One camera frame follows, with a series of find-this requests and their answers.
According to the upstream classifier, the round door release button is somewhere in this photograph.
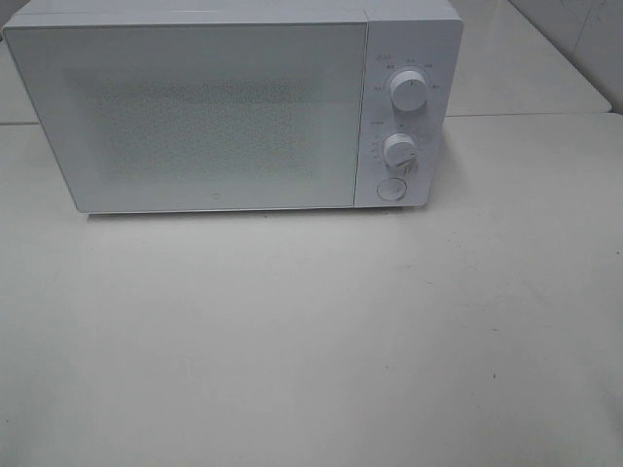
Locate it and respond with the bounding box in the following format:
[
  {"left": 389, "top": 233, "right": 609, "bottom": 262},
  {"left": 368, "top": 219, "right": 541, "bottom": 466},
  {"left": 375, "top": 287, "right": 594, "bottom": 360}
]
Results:
[{"left": 377, "top": 178, "right": 407, "bottom": 202}]

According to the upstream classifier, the white microwave knob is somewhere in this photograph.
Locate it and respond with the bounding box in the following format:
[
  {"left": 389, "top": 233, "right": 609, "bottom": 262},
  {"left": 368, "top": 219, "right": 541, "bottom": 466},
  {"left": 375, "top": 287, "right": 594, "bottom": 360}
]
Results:
[
  {"left": 382, "top": 133, "right": 418, "bottom": 168},
  {"left": 388, "top": 69, "right": 428, "bottom": 112}
]

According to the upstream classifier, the white microwave door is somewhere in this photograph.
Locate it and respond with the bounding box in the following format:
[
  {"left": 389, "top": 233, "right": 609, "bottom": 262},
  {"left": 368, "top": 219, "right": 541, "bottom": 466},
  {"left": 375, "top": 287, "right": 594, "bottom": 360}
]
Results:
[{"left": 6, "top": 23, "right": 367, "bottom": 213}]

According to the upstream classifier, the white microwave oven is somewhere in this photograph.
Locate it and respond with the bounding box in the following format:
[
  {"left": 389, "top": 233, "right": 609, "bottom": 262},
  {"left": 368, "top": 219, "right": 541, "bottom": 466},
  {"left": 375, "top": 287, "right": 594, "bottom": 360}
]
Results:
[{"left": 1, "top": 1, "right": 463, "bottom": 212}]

